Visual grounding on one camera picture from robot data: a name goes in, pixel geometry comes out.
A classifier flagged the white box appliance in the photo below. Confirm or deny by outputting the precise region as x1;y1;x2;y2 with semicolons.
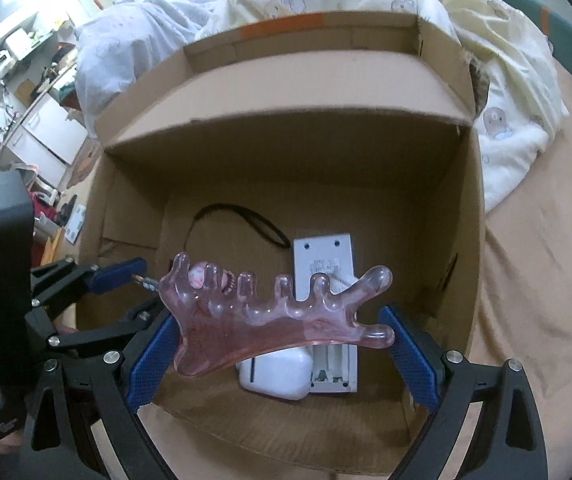
5;29;32;58

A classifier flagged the white remote control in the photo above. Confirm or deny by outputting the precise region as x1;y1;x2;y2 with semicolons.
238;232;359;393

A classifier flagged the brown cardboard box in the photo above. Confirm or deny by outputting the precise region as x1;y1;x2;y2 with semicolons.
73;10;489;478

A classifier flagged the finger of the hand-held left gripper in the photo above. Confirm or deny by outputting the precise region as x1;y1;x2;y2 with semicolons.
46;296;171;358
30;257;147;311

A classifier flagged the brown rug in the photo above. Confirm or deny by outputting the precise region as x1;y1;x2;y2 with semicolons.
68;147;99;191

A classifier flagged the lavender blanket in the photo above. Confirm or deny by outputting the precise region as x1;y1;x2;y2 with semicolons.
73;2;201;133

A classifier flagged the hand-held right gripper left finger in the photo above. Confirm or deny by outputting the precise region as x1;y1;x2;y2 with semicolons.
18;308;177;480

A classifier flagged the translucent pink massage comb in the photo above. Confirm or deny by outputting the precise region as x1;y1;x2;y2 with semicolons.
158;252;397;378

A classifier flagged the white bathroom scale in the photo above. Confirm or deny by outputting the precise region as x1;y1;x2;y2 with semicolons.
65;204;87;246

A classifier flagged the white cabinet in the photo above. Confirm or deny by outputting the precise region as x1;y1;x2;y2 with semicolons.
18;92;89;166

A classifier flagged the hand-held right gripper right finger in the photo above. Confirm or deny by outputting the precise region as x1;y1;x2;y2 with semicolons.
378;305;549;480

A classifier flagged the small dark battery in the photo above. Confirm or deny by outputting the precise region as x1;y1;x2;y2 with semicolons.
132;272;161;295

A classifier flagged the cream printed duvet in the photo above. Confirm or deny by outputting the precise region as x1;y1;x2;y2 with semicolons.
131;0;571;211

